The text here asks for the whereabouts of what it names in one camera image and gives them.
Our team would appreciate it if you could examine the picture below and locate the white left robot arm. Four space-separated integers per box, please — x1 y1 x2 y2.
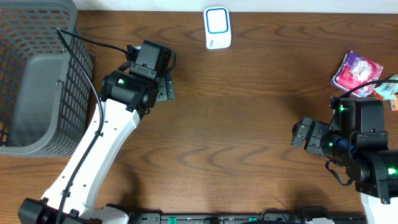
18 40 177 223

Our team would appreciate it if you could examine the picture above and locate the orange tissue pack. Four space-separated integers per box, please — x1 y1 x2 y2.
389 95 398 111

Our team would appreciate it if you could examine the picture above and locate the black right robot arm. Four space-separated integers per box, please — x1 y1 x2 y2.
292 98 397 223

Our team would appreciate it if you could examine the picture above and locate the red purple snack bag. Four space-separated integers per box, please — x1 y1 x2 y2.
331 51 384 92

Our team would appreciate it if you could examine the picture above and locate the grey plastic mesh basket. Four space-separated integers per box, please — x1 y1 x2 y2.
1 1 93 157

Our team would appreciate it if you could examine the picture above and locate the teal snack packet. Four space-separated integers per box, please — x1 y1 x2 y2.
373 83 397 101

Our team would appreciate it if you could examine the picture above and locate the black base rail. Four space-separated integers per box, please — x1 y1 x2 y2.
127 207 367 224

